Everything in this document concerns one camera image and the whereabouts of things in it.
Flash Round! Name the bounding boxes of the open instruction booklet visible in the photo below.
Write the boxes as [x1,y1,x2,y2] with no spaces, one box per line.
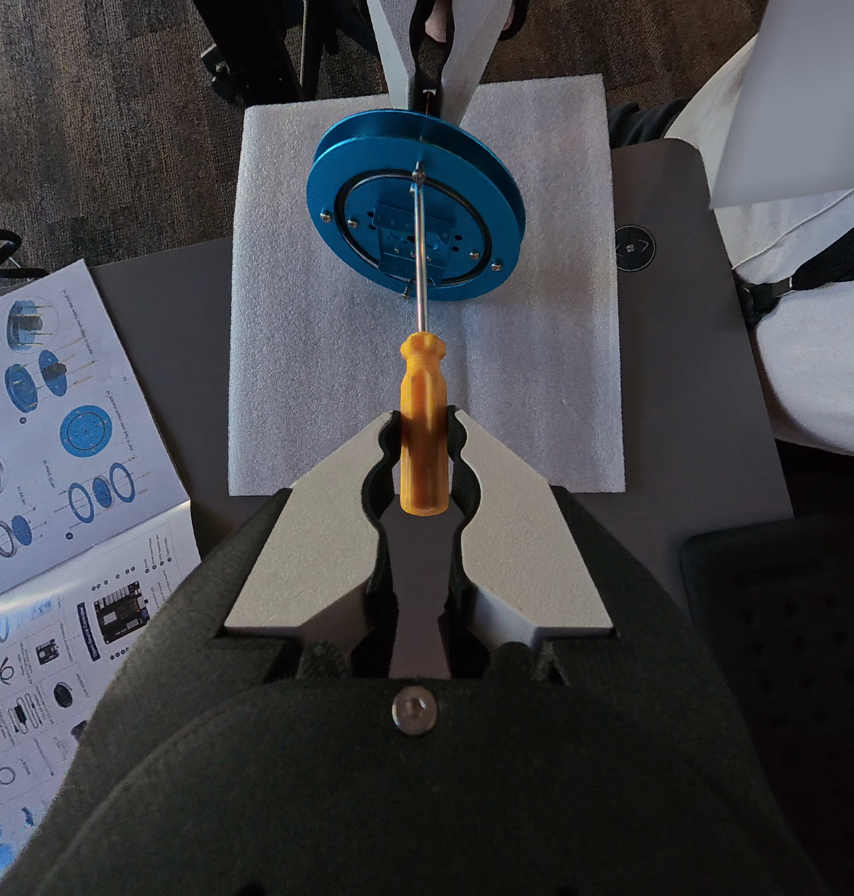
[0,259,205,867]

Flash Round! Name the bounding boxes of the black perforated board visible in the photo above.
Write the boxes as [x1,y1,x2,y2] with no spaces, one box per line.
[680,516,854,896]

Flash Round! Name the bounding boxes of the person's dark pants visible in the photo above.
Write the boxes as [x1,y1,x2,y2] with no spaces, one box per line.
[607,100,688,149]

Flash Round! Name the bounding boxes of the dark grey desk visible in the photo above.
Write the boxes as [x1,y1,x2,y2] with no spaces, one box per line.
[90,237,680,681]

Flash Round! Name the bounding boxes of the white foam sheet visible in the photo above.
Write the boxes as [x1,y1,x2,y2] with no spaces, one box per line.
[227,73,625,498]

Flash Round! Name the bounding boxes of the orange-handled screwdriver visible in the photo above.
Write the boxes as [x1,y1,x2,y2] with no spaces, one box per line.
[397,164,449,519]

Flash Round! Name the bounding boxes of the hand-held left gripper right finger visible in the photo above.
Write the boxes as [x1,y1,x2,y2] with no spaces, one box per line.
[437,406,618,677]

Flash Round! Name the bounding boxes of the blue round metal base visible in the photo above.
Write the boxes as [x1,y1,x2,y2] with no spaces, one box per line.
[305,108,528,304]

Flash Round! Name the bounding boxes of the black chest harness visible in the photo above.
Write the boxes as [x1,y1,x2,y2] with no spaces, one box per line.
[733,210,854,331]

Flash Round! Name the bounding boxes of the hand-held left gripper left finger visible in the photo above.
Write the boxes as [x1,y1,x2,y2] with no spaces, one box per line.
[222,410,401,677]

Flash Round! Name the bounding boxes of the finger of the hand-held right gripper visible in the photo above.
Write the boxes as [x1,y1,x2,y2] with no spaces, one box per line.
[366,0,429,114]
[436,0,520,121]

